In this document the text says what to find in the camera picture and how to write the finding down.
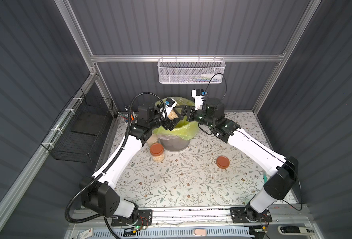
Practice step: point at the white wire wall basket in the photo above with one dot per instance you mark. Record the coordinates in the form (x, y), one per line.
(188, 70)

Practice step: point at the white tube in basket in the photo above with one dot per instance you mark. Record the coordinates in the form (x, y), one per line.
(209, 76)

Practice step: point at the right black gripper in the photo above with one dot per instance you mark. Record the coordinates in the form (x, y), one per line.
(191, 112)

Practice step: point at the oatmeal jar with terracotta lid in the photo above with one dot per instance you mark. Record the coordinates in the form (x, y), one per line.
(173, 115)

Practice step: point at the oatmeal jar with beige lid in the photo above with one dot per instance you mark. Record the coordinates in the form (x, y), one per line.
(152, 140)

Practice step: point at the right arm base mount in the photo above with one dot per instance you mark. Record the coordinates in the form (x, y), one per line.
(249, 215)

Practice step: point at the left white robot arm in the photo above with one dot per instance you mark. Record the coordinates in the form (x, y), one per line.
(101, 197)

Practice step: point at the green pen on table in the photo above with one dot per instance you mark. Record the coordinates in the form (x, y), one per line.
(265, 176)

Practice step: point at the grey bin with green bag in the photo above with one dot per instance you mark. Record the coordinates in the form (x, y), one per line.
(178, 139)

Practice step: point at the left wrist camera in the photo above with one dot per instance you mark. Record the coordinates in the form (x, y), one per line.
(166, 110)

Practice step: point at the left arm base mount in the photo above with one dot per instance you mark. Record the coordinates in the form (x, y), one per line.
(139, 218)

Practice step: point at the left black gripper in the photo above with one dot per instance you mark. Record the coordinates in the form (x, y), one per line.
(165, 120)

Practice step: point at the black wire side basket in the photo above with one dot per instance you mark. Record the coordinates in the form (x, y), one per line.
(82, 134)

